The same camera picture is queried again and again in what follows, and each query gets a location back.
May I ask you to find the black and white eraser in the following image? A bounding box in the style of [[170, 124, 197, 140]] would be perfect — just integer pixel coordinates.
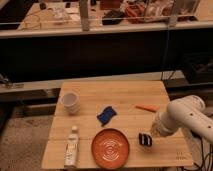
[[138, 133, 152, 147]]

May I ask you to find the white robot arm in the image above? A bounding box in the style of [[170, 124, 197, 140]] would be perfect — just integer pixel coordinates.
[[153, 95, 213, 145]]

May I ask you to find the blue sponge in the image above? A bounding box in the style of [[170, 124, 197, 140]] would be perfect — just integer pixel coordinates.
[[97, 106, 116, 126]]

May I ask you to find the white paper cup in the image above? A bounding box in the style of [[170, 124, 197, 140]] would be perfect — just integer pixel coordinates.
[[60, 93, 78, 115]]

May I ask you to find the orange carrot piece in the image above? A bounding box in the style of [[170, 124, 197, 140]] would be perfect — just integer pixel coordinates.
[[135, 105, 159, 113]]

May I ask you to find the orange round plate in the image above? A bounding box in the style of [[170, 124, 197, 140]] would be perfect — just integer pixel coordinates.
[[91, 128, 130, 170]]

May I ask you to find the black bag on bench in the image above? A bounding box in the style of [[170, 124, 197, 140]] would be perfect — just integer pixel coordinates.
[[102, 10, 124, 25]]

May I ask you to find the orange cloth bundle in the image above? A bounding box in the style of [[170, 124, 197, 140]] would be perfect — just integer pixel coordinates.
[[125, 4, 145, 24]]

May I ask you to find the white plastic bottle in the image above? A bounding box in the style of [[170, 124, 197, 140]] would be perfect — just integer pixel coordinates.
[[64, 126, 79, 168]]

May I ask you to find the grey metal post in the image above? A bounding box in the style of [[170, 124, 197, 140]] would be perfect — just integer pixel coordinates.
[[79, 0, 90, 31], [167, 0, 183, 27]]

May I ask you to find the grey metal post right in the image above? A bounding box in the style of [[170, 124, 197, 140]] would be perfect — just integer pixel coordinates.
[[167, 0, 183, 27]]

